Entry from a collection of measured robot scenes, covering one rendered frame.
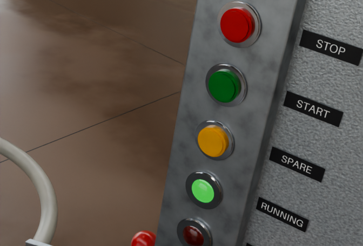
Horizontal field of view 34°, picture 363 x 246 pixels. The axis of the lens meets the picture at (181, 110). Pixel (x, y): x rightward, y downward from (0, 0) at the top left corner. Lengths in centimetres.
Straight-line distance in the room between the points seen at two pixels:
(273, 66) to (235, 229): 15
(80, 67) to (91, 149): 95
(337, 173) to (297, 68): 9
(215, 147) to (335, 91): 11
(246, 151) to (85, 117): 280
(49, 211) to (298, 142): 70
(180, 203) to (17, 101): 287
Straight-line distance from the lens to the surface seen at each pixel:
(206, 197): 52
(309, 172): 49
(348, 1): 44
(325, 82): 46
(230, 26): 45
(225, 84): 47
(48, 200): 114
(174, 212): 56
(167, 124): 330
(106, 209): 263
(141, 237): 67
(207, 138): 49
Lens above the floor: 162
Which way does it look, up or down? 28 degrees down
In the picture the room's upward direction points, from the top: 10 degrees clockwise
